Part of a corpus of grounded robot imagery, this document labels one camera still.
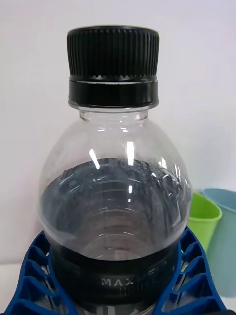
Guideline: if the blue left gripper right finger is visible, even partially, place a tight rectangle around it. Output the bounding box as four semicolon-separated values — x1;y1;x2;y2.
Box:
154;225;228;315

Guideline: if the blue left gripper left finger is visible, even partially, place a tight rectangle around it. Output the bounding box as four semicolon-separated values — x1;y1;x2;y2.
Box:
4;231;79;315

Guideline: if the clear bottle with black cap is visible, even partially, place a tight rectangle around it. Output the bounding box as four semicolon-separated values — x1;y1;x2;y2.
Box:
38;27;193;315

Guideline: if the pale blue plastic bin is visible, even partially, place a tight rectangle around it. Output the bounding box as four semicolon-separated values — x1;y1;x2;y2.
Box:
199;188;236;298

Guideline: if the yellow-green plastic bin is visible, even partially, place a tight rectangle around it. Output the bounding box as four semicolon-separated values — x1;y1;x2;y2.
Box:
187;192;223;252

